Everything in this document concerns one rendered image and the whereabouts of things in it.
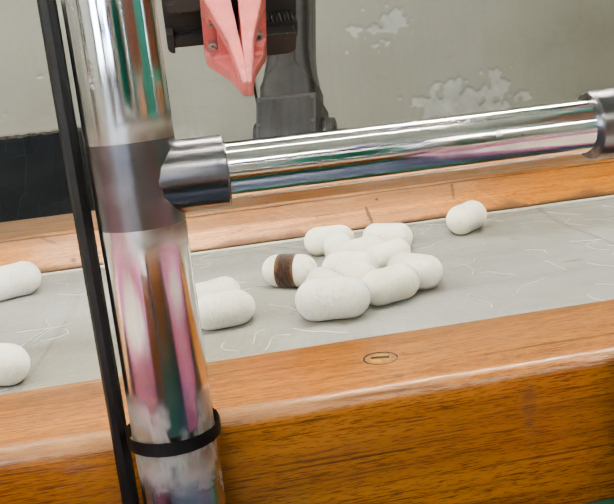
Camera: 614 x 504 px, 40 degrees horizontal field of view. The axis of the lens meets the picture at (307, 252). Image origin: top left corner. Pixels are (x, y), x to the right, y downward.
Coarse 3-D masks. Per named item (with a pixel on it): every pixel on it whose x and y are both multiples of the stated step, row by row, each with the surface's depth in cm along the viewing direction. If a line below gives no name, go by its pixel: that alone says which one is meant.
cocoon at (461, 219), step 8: (472, 200) 58; (456, 208) 56; (464, 208) 56; (472, 208) 57; (480, 208) 57; (448, 216) 56; (456, 216) 56; (464, 216) 56; (472, 216) 56; (480, 216) 57; (448, 224) 56; (456, 224) 56; (464, 224) 56; (472, 224) 56; (480, 224) 57; (456, 232) 56; (464, 232) 56
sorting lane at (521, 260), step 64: (192, 256) 59; (256, 256) 57; (320, 256) 55; (448, 256) 51; (512, 256) 50; (576, 256) 48; (0, 320) 48; (64, 320) 47; (256, 320) 43; (384, 320) 40; (448, 320) 39
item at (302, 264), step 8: (272, 256) 48; (296, 256) 48; (304, 256) 48; (264, 264) 48; (272, 264) 48; (296, 264) 47; (304, 264) 47; (312, 264) 47; (264, 272) 48; (272, 272) 48; (296, 272) 47; (304, 272) 47; (272, 280) 48; (296, 280) 47; (304, 280) 47
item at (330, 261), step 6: (336, 252) 48; (342, 252) 48; (348, 252) 47; (354, 252) 47; (360, 252) 47; (366, 252) 47; (330, 258) 47; (336, 258) 47; (342, 258) 47; (360, 258) 47; (366, 258) 47; (372, 258) 47; (324, 264) 47; (330, 264) 47; (336, 264) 47; (372, 264) 47
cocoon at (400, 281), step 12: (396, 264) 43; (372, 276) 42; (384, 276) 42; (396, 276) 42; (408, 276) 43; (372, 288) 42; (384, 288) 42; (396, 288) 42; (408, 288) 43; (372, 300) 42; (384, 300) 42; (396, 300) 43
